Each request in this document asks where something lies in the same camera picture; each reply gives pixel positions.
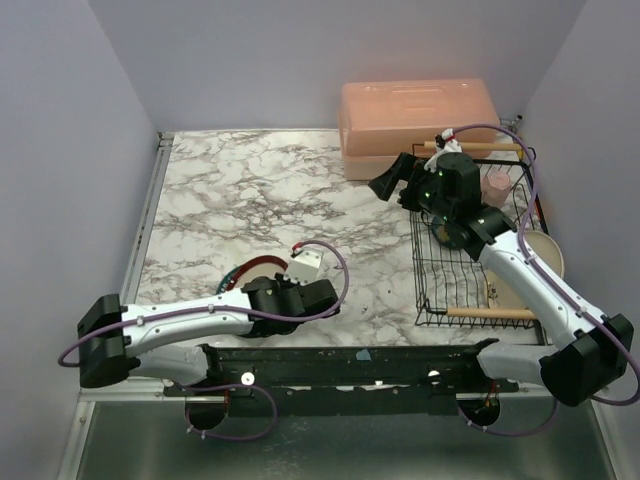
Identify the black wire dish rack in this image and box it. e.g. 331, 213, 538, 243
410, 151, 548, 330

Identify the pink ceramic mug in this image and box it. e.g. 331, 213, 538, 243
481, 171, 512, 208

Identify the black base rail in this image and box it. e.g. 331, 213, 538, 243
164, 342, 518, 416

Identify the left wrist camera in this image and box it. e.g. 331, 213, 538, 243
283, 246, 323, 285

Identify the dark bowl cream inside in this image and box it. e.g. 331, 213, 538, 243
430, 216, 471, 250

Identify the pink and cream plate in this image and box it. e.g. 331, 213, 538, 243
524, 230, 565, 278

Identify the cream plate black patch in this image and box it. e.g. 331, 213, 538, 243
485, 271, 526, 309

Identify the translucent pink storage box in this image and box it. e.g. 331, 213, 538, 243
338, 78, 500, 180

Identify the white plate teal lettered rim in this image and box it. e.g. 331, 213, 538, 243
216, 265, 247, 294

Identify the red rimmed cream plate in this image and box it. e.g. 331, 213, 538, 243
234, 255, 288, 289

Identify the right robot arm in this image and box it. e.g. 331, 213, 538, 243
368, 153, 639, 406

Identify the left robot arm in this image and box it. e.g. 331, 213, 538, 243
77, 275, 340, 389

